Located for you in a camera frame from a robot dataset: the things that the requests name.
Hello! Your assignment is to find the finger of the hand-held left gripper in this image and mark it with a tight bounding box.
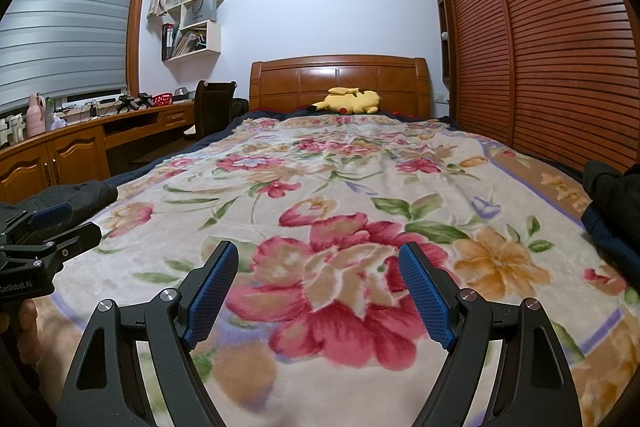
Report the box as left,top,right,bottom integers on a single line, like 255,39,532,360
0,202,74,235
0,222,104,269

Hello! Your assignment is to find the black gadget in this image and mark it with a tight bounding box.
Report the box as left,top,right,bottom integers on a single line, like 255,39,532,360
117,93,153,112

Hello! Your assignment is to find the wooden slatted wardrobe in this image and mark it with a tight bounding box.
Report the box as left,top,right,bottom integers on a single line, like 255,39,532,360
426,0,640,178

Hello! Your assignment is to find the yellow plush toy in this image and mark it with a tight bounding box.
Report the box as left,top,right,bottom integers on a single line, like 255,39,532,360
306,87,383,116

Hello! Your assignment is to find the wooden desk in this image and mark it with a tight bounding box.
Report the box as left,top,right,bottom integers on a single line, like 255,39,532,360
0,99,196,205

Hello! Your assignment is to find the floral blanket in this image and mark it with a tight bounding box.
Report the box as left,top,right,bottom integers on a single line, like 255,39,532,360
30,114,640,427

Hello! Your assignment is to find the person's left hand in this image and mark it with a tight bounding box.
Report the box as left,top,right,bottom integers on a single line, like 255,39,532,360
0,299,42,360

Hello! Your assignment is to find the wooden window frame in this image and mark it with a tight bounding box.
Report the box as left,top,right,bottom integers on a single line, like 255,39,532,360
75,0,153,102

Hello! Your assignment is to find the pink bottle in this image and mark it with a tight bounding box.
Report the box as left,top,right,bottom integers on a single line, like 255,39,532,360
27,93,47,138

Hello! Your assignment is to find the dark grey jacket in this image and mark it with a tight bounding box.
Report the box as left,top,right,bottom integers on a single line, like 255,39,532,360
30,179,119,214

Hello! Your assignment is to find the row of books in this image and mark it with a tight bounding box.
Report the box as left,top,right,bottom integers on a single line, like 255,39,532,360
162,23,208,60

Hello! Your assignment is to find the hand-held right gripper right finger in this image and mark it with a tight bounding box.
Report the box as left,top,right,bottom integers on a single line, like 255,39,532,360
397,241,583,427

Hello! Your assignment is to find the dark brown chair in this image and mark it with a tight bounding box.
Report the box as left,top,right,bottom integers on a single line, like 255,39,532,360
182,79,249,142

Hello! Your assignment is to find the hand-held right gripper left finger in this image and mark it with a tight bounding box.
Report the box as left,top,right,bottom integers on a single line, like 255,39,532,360
60,239,240,427

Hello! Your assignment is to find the wooden bed headboard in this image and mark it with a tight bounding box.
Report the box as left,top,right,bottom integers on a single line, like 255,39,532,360
249,55,432,120

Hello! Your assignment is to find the navy blue garment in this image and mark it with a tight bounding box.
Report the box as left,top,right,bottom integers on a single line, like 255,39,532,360
580,204,640,273

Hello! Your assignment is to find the grey window blind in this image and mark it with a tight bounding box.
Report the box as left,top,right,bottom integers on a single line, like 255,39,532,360
0,0,141,112

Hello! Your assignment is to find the grey paper bag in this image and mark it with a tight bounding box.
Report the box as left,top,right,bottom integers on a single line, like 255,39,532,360
182,0,218,30

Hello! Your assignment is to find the white wall shelf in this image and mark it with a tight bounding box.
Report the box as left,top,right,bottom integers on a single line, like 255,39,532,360
161,0,224,62

